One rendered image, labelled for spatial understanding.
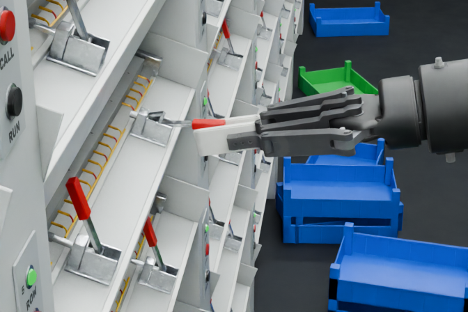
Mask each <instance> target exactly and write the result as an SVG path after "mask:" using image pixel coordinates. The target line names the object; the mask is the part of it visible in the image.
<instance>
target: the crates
mask: <svg viewBox="0 0 468 312"><path fill-rule="evenodd" d="M389 18H390V16H389V15H384V14H383V12H382V11H381V10H380V2H379V1H376V2H375V7H366V8H315V4H314V3H310V4H309V23H310V25H311V27H312V29H313V32H314V34H315V36H316V37H334V36H384V35H388V34H389ZM351 67H352V62H351V61H350V60H349V61H345V67H344V68H333V69H328V70H317V71H312V72H306V68H305V67H304V66H300V67H299V73H298V88H299V89H300V90H301V91H302V92H303V93H305V94H306V95H307V96H310V95H317V94H321V93H326V92H330V91H335V90H337V89H340V88H343V87H345V86H354V94H359V95H361V94H376V95H377V94H378V90H377V89H376V88H375V87H374V86H373V85H371V84H370V83H369V82H367V81H366V80H365V79H364V78H363V77H362V76H360V75H359V74H358V73H357V72H355V71H354V70H353V69H352V68H351ZM384 144H385V139H383V138H379V139H378V140H377V145H374V144H369V143H358V144H357V145H356V146H355V150H356V155H354V156H351V157H345V156H340V155H311V156H309V158H308V159H307V161H306V163H305V164H296V163H291V157H283V182H277V183H276V209H277V211H278V213H279V215H280V216H281V218H282V222H283V243H295V244H297V243H311V244H340V243H341V241H342V239H343V234H344V225H345V222H350V223H354V232H355V233H365V234H370V235H380V236H385V237H395V238H397V236H398V231H401V230H402V225H403V207H404V205H403V203H402V202H400V189H397V186H396V179H395V176H394V172H393V158H392V157H386V161H385V165H382V164H383V162H384Z"/></svg>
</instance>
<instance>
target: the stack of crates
mask: <svg viewBox="0 0 468 312"><path fill-rule="evenodd" d="M328 312H468V247H458V246H453V245H447V244H437V243H432V242H422V241H416V240H406V239H401V238H395V237H385V236H380V235H370V234H365V233H355V232H354V223H350V222H345V225H344V234H343V239H342V241H341V245H340V247H339V250H338V253H337V256H336V260H335V262H334V263H332V264H331V266H330V271H329V298H328Z"/></svg>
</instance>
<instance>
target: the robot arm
mask: <svg viewBox="0 0 468 312"><path fill-rule="evenodd" d="M418 69H419V80H413V77H410V76H409V75H407V76H401V77H392V78H386V79H381V80H380V81H379V83H378V94H377V95H376V94H361V95H359V94H354V86H345V87H343V88H340V89H337V90H335V91H330V92H326V93H321V94H317V95H310V96H306V97H301V98H297V99H293V100H287V101H283V102H277V103H273V104H269V105H267V111H262V112H260V113H259V114H254V115H248V116H238V117H232V118H222V119H225V120H226V125H222V126H217V127H207V128H202V129H197V130H194V132H193V133H194V139H195V142H196V148H197V151H198V156H200V157H202V156H207V155H217V154H223V153H233V152H238V151H244V150H254V149H260V150H263V152H264V155H265V157H294V156H311V155H340V156H345V157H351V156H354V155H356V150H355V146H356V145H357V144H358V143H361V142H363V143H365V142H369V141H373V140H376V139H379V138H383V139H385V144H386V146H387V148H388V149H389V150H397V149H403V148H414V147H419V145H421V140H422V141H423V140H428V149H429V152H431V153H436V154H437V155H443V154H445V155H446V162H448V163H452V162H454V161H455V153H460V152H463V151H464V149H468V59H462V60H457V61H447V62H442V58H441V57H437V58H435V63H433V64H427V65H420V66H419V68H418Z"/></svg>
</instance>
